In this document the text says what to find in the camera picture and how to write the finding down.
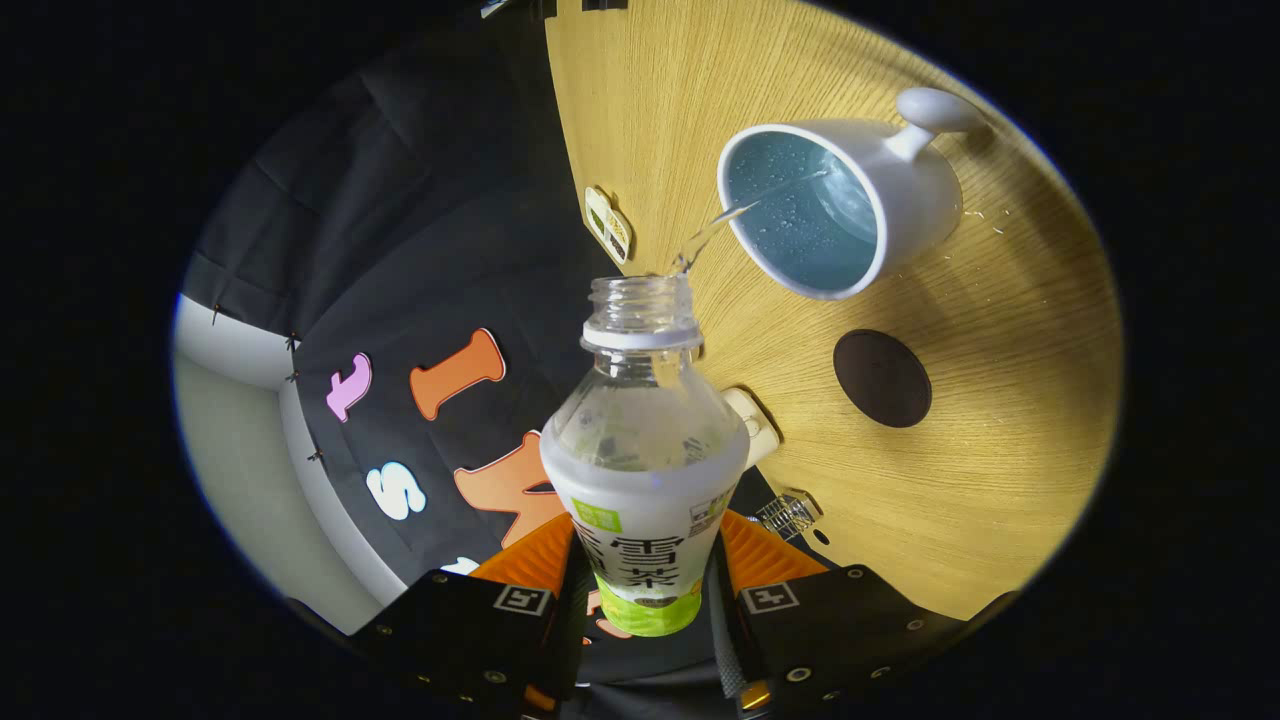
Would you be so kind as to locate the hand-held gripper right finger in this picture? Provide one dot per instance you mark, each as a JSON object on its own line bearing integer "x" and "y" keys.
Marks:
{"x": 840, "y": 625}

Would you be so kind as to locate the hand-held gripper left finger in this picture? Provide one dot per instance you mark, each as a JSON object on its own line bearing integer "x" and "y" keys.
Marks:
{"x": 450, "y": 632}

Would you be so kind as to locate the clear plastic juice bottle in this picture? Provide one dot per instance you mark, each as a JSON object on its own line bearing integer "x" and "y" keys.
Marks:
{"x": 645, "y": 480}

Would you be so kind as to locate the round dark brown coaster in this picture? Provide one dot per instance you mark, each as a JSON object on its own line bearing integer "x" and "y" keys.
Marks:
{"x": 882, "y": 378}

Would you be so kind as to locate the white cup with blue inside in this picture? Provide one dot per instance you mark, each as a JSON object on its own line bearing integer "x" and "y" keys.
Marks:
{"x": 920, "y": 190}

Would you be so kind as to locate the white toaster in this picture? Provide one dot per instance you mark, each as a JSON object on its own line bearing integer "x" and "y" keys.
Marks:
{"x": 758, "y": 428}

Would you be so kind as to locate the wooden table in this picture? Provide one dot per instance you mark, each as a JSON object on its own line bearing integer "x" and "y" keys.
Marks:
{"x": 1000, "y": 480}

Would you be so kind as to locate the black backdrop cloth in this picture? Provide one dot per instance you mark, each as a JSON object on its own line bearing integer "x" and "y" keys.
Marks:
{"x": 420, "y": 200}

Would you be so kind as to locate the white divided dish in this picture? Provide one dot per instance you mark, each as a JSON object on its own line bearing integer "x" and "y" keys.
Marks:
{"x": 608, "y": 225}

